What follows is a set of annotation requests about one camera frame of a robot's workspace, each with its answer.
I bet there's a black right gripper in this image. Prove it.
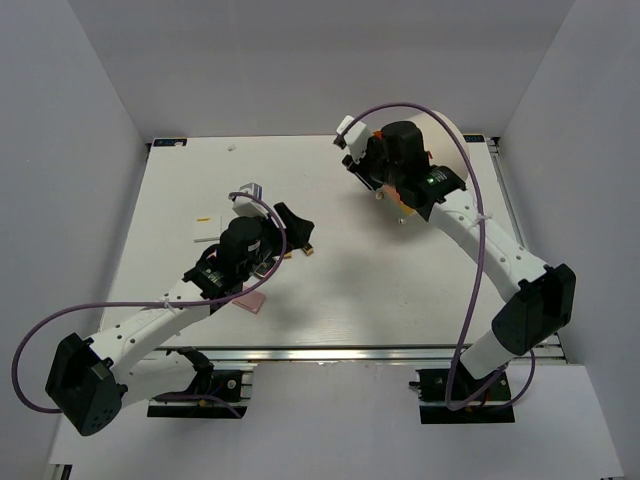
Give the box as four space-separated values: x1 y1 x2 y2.
342 136 403 191

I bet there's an orange top drawer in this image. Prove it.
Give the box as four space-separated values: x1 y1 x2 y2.
371 121 417 219

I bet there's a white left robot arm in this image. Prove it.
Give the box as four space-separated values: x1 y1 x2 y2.
45 203 315 436

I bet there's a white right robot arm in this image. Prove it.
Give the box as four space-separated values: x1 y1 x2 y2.
335 114 576 399

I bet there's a pink square makeup sponge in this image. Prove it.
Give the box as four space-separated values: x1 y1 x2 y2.
232 291 266 314

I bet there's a round cream drawer organizer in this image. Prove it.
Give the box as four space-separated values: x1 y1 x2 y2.
374 113 469 225

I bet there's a black square compact case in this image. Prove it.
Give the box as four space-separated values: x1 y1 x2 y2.
253 257 279 279

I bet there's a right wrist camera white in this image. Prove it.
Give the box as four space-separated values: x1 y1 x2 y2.
334 115 372 164

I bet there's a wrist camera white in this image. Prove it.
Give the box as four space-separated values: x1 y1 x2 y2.
230 182 267 217
334 115 372 164

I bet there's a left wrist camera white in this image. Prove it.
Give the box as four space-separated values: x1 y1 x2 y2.
230 182 267 217

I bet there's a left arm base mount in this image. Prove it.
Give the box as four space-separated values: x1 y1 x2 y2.
147 347 252 420

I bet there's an aluminium table front rail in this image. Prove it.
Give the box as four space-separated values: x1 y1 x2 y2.
89 344 566 364

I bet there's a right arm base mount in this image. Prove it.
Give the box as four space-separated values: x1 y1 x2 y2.
409 364 516 425

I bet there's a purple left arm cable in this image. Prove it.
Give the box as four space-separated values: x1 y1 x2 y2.
11 192 289 415

